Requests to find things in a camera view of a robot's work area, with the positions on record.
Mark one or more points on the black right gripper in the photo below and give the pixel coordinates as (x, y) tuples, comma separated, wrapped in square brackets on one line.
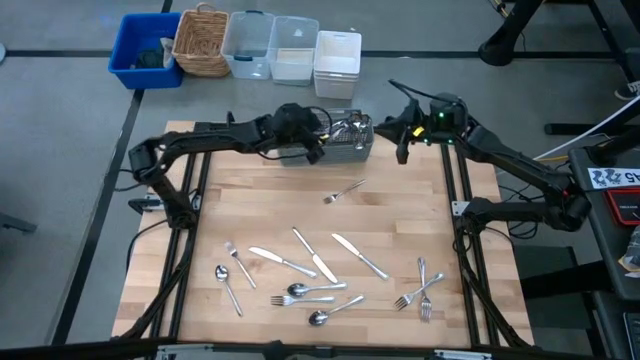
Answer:
[(417, 122)]

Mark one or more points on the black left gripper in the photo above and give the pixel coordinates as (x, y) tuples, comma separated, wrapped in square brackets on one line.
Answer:
[(295, 122)]

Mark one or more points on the grey plastic cutlery basket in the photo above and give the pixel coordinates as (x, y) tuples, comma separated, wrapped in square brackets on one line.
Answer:
[(345, 152)]

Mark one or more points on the silver spoon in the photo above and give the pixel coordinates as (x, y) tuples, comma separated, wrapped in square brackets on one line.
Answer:
[(298, 289), (357, 122), (318, 318), (361, 141), (221, 273)]

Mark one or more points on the silver fork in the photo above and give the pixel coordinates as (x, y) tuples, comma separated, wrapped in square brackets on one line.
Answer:
[(305, 300), (239, 262), (425, 305), (430, 282), (345, 191)]

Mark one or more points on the silver table knife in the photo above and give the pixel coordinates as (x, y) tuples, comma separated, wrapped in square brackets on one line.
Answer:
[(280, 260), (315, 256), (359, 255)]

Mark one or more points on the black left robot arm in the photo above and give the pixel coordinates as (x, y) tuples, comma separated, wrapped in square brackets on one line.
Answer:
[(210, 139)]

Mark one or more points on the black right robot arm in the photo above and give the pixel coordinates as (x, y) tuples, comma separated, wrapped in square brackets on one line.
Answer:
[(515, 167)]

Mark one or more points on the light wooden board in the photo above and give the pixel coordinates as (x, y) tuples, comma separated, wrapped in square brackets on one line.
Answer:
[(294, 65)]

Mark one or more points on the white plastic bin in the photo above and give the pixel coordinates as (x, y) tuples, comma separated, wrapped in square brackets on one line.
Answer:
[(337, 55)]

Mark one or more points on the clear plastic bin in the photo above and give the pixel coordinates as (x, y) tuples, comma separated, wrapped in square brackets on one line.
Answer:
[(280, 30)]

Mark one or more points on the clear bin with blue latch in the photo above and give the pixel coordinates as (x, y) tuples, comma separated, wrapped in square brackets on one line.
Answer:
[(247, 40)]

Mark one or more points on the black stand pole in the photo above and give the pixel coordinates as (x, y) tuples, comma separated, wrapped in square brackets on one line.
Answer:
[(505, 40)]

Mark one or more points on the wicker basket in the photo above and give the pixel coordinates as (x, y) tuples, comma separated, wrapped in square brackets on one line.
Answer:
[(200, 45)]

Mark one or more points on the black stand foot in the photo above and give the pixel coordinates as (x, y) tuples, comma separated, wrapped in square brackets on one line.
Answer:
[(17, 223), (575, 128)]

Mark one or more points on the white cloth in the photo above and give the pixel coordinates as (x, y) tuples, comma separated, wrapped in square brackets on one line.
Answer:
[(167, 50)]

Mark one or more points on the dark cloth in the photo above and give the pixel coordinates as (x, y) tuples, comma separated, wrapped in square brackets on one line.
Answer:
[(149, 60)]

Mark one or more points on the black stool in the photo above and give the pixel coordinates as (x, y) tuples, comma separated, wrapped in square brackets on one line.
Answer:
[(550, 270)]

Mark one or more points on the blue plastic bin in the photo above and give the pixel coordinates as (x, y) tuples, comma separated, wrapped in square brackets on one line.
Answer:
[(130, 70)]

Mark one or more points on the black side table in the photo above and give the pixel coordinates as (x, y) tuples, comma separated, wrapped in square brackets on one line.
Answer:
[(595, 225)]

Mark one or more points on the white printed tag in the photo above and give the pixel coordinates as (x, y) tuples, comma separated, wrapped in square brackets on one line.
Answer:
[(610, 177)]

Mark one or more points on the person's shoe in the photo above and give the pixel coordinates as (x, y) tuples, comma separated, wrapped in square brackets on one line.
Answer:
[(627, 91)]

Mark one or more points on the red device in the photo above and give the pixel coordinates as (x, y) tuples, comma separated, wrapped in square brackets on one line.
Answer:
[(625, 205)]

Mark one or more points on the plastic bag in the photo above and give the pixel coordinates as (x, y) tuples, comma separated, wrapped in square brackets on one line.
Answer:
[(632, 255)]

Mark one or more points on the black keyboard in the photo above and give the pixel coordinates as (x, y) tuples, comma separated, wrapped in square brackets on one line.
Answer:
[(634, 335)]

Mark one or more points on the silver frame bracket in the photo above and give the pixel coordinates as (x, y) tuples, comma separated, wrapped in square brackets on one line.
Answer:
[(460, 208)]

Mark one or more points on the black aluminium table frame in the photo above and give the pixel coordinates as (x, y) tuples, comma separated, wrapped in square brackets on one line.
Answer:
[(202, 125)]

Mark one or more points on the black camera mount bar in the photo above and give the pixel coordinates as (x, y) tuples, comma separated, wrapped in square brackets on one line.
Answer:
[(280, 348)]

